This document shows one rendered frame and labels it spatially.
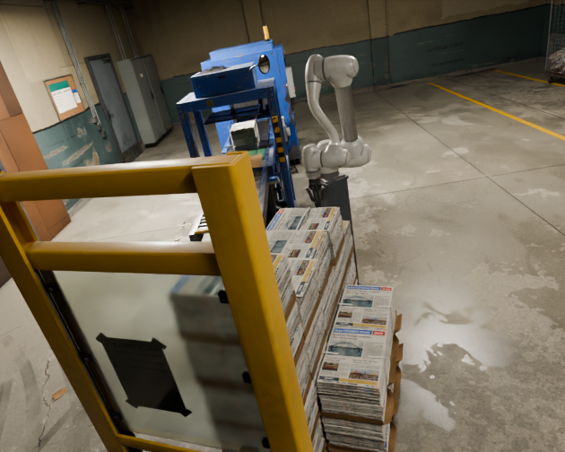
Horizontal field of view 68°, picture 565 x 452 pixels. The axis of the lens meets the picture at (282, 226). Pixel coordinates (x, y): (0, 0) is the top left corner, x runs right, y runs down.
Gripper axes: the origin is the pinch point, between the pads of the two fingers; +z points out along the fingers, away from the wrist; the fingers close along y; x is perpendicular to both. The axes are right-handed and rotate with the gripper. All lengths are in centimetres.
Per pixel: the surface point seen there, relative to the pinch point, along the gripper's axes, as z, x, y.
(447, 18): -44, 983, 100
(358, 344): 36, -84, 35
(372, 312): 36, -59, 39
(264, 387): -32, -173, 32
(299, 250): -11, -73, 9
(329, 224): -10.1, -44.9, 18.4
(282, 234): -11, -57, -5
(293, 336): 1, -120, 18
